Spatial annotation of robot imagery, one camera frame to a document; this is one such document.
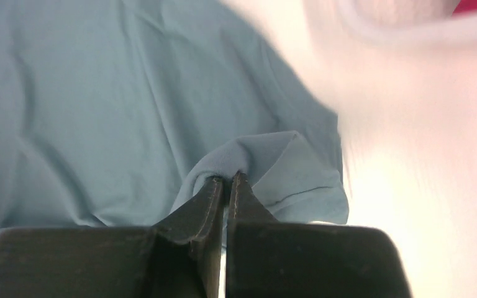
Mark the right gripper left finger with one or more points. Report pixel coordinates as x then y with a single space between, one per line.
177 257

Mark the white plastic basket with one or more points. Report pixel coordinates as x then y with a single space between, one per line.
417 23

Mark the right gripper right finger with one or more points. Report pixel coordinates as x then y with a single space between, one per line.
269 258

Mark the grey-blue t shirt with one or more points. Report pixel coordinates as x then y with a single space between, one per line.
114 113

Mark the red t shirt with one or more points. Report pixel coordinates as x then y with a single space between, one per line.
465 6

